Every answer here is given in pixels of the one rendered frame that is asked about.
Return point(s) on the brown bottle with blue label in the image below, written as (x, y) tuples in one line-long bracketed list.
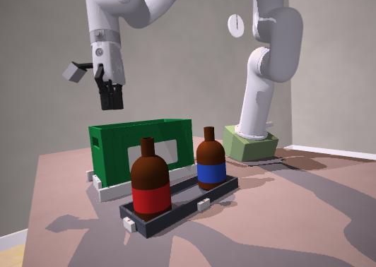
[(210, 161)]

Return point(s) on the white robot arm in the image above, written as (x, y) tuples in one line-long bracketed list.
[(282, 28)]

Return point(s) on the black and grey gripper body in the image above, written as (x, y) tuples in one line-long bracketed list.
[(111, 59)]

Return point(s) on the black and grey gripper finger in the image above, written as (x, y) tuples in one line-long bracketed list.
[(117, 95), (105, 89)]

